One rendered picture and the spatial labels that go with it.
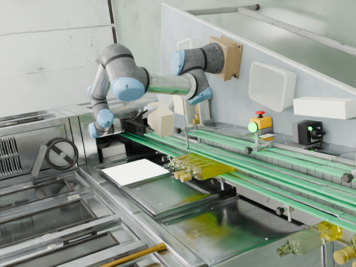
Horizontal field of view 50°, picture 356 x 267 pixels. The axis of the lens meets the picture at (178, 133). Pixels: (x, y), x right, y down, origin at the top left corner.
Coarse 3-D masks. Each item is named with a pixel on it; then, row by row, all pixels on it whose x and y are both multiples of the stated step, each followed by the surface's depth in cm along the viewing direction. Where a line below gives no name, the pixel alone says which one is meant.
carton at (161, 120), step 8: (152, 104) 199; (160, 104) 199; (152, 112) 197; (160, 112) 192; (168, 112) 192; (152, 120) 199; (160, 120) 190; (168, 120) 191; (152, 128) 201; (160, 128) 192; (168, 128) 194; (160, 136) 194
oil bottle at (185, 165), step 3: (192, 159) 190; (195, 159) 189; (198, 159) 189; (201, 159) 188; (204, 159) 188; (183, 162) 188; (186, 162) 187; (189, 162) 186; (192, 162) 186; (195, 162) 186; (183, 165) 185; (186, 165) 184; (186, 168) 184
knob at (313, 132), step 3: (315, 129) 143; (318, 129) 143; (312, 132) 143; (315, 132) 142; (318, 132) 143; (321, 132) 143; (324, 132) 143; (312, 135) 143; (315, 135) 142; (318, 135) 141; (321, 135) 142; (312, 138) 144; (315, 138) 143; (318, 138) 143
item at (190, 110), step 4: (184, 100) 224; (184, 104) 225; (188, 104) 225; (188, 108) 226; (192, 108) 227; (200, 108) 211; (188, 112) 226; (192, 112) 227; (196, 112) 228; (200, 112) 211; (188, 116) 226; (192, 116) 227; (200, 116) 211; (188, 120) 227; (200, 120) 212; (188, 124) 227; (192, 124) 226
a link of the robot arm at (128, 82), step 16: (112, 64) 141; (128, 64) 141; (112, 80) 141; (128, 80) 138; (144, 80) 144; (160, 80) 152; (176, 80) 160; (192, 80) 167; (128, 96) 144; (192, 96) 169; (208, 96) 174
